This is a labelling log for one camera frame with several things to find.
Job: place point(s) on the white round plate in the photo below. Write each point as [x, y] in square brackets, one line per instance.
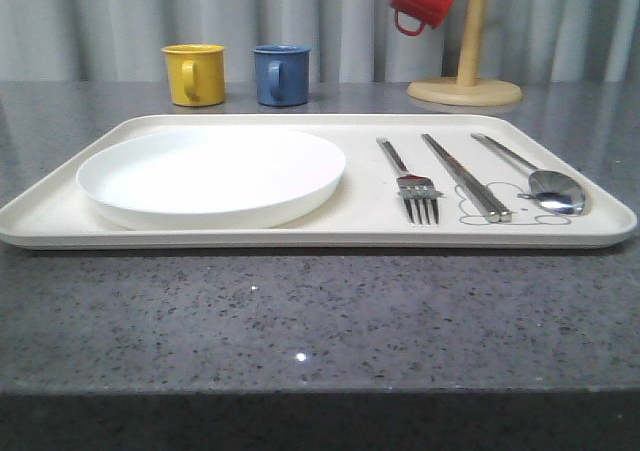
[207, 178]

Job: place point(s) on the silver fork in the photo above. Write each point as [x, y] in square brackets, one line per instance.
[418, 193]

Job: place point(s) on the silver spoon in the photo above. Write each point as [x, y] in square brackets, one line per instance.
[554, 191]

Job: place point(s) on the cream rabbit serving tray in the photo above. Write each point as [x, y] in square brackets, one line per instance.
[486, 199]

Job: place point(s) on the blue mug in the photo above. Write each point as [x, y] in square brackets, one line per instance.
[282, 74]

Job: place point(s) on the yellow mug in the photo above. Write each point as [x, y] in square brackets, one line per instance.
[195, 74]

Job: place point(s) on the wooden mug tree stand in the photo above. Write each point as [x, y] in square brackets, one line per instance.
[467, 88]

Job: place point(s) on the grey curtain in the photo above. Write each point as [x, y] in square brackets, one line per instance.
[352, 41]

